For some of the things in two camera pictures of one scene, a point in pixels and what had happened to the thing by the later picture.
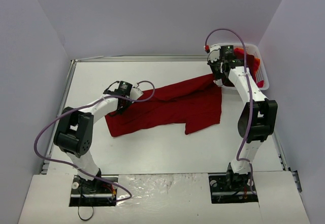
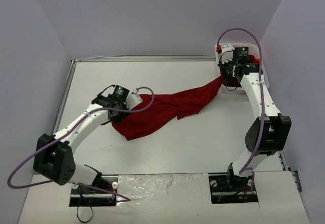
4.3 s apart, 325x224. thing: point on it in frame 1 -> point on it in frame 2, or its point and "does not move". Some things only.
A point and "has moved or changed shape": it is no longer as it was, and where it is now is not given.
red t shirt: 196,102 has moved or changed shape
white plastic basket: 261,72 does not move
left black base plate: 96,192 does not move
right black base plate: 231,188 does not move
